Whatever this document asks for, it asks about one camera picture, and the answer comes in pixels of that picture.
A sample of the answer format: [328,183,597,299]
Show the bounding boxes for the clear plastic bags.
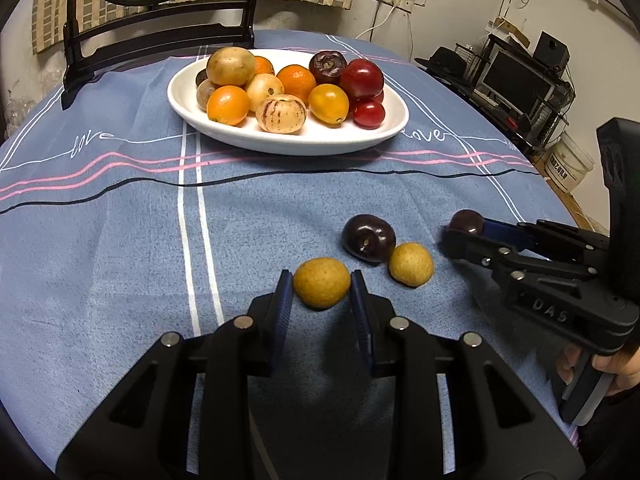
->
[5,67,56,131]

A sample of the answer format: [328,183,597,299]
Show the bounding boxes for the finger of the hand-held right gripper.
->
[441,227,599,287]
[477,217,612,267]

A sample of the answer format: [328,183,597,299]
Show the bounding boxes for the yellow passion fruit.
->
[206,46,257,87]

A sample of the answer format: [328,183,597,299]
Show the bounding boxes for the tan round fruit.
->
[196,82,218,111]

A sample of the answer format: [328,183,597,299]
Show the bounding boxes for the white oval plate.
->
[167,49,410,156]

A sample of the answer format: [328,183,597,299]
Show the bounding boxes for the black hat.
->
[414,46,473,86]

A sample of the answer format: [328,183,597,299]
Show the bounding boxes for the white plastic bucket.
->
[542,132,596,193]

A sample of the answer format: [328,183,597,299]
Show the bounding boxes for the black computer desk rack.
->
[415,32,576,161]

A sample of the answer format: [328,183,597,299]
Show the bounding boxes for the pale spotted pepino melon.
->
[244,73,284,111]

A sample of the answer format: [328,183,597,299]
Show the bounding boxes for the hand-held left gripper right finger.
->
[349,269,586,480]

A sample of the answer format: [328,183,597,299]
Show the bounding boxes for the red cherry tomato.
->
[353,100,386,130]

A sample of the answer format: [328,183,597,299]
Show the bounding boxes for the computer monitor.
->
[481,50,556,111]

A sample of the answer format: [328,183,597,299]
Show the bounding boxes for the large yellow-orange tomato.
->
[308,83,350,125]

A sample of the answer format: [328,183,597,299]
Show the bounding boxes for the flat tan box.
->
[487,17,531,47]

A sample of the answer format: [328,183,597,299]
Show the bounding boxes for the orange tomato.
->
[206,85,251,127]

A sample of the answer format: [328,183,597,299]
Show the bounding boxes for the blue plaid tablecloth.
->
[0,29,591,480]

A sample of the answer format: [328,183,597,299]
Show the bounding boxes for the person's right hand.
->
[556,342,640,398]

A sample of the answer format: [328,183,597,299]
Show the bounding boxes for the dark brown mangosteen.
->
[308,51,348,84]

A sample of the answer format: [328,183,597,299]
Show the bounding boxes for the white power cable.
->
[355,2,401,43]

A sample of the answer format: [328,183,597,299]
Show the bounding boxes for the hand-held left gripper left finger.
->
[55,269,296,480]

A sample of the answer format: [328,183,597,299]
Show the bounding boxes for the striped pepino melon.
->
[255,94,307,135]

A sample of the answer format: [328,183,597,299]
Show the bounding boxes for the black speaker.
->
[534,31,571,71]

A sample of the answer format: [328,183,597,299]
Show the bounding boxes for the yellow-brown longan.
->
[388,242,435,288]
[292,257,352,310]

